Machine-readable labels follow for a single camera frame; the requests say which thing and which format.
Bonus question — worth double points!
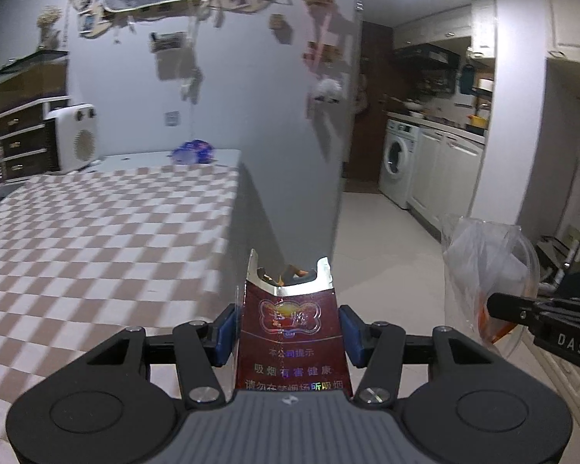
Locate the wooden wall hooks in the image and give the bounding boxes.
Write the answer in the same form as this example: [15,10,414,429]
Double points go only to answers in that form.
[307,41,341,61]

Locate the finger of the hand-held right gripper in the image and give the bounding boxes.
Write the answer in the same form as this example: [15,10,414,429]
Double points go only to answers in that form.
[486,292,549,322]

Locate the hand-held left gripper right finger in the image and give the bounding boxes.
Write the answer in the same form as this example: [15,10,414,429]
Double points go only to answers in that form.
[338,304,544,408]

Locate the sheep plush toy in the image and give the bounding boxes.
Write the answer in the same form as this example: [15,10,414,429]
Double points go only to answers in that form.
[310,77,343,104]

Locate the purple plastic bag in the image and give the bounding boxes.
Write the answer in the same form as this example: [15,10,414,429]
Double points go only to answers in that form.
[171,139,216,165]

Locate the white wall organizer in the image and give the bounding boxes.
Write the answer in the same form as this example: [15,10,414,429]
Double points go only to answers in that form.
[149,31,189,54]

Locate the brown wooden door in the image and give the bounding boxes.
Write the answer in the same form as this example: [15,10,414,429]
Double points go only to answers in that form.
[343,19,397,194]

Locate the white washing machine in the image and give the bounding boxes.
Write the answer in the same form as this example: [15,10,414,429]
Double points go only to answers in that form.
[378,118,421,210]

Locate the dark drawer chest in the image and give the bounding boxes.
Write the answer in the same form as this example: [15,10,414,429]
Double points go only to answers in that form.
[0,97,71,184]

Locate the teal hanging bag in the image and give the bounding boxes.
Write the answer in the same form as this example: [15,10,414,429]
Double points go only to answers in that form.
[459,64,477,95]

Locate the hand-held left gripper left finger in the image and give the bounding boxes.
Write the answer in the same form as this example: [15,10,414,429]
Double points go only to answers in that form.
[34,304,239,409]

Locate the glass fish tank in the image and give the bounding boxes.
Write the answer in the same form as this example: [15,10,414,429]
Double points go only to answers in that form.
[0,49,70,116]

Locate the dark red cigarette pack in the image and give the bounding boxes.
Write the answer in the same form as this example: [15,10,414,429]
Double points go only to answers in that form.
[234,249,353,399]

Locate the spice rack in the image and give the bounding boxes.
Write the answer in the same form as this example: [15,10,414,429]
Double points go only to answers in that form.
[413,70,457,95]

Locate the white kitchen base cabinets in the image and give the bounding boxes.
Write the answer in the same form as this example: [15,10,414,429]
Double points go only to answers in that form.
[408,126,486,242]

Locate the white kitchen upper cabinets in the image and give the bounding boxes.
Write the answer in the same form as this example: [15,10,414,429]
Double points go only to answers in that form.
[394,0,496,59]

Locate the dried flower bunch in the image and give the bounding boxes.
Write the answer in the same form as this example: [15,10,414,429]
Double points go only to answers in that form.
[36,6,63,50]

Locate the dark range hood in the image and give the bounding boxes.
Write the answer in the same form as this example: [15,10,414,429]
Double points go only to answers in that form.
[391,43,462,66]

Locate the clear bag with orange print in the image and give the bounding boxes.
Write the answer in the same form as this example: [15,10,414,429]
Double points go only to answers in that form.
[440,215,542,363]

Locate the white fan heater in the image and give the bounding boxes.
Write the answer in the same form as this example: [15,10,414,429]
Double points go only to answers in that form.
[46,103,102,172]

